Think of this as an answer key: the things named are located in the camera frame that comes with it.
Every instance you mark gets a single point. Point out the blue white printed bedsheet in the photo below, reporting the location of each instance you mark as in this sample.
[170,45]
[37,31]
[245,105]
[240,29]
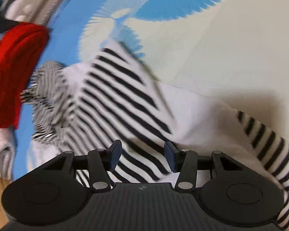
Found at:
[207,53]

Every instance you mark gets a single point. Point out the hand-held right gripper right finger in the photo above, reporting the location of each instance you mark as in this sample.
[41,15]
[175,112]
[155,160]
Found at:
[171,156]

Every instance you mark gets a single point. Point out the black white striped shirt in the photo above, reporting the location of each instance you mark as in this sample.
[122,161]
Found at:
[125,96]

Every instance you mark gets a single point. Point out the red cloth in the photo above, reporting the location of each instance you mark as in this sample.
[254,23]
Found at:
[12,72]

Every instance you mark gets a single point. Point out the white fluffy cloth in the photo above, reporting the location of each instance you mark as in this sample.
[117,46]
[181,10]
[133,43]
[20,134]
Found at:
[20,9]

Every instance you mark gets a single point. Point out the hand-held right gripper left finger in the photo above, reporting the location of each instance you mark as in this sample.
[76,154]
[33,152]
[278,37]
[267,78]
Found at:
[115,154]

